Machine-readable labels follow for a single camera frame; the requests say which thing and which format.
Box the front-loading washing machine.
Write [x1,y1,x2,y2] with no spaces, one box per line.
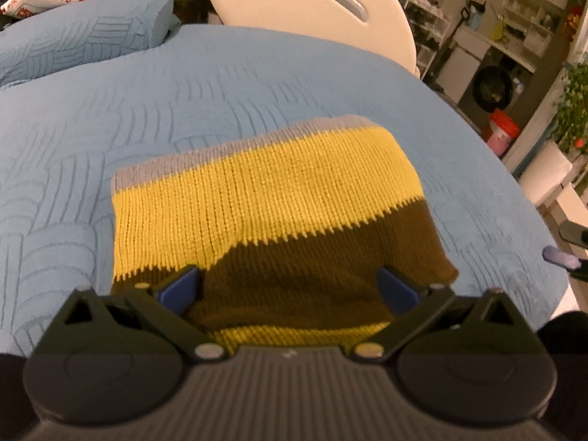
[452,41,529,122]

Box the yellow brown grey striped sweater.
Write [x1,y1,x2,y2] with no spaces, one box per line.
[110,115,459,350]

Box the white wall shelf unit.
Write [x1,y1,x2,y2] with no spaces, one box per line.
[496,0,568,58]

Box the white wire rack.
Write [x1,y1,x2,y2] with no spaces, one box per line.
[397,0,453,86]

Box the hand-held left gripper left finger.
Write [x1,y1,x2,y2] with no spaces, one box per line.
[54,264,228,362]

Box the pink bucket with red lid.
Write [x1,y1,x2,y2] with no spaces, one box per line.
[486,108,521,158]

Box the bed with blue quilted cover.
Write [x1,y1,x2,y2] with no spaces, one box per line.
[0,23,573,359]

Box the white bed end board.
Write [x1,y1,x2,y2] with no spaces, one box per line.
[193,0,421,79]

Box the blue quilted pillow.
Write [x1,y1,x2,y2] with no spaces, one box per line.
[0,0,182,88]

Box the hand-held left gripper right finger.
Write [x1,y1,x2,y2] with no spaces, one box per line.
[351,266,530,362]

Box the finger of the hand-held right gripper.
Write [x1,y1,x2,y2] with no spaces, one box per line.
[557,220,588,247]
[542,245,582,271]

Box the green potted plant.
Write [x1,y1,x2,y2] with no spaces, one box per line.
[550,61,588,153]

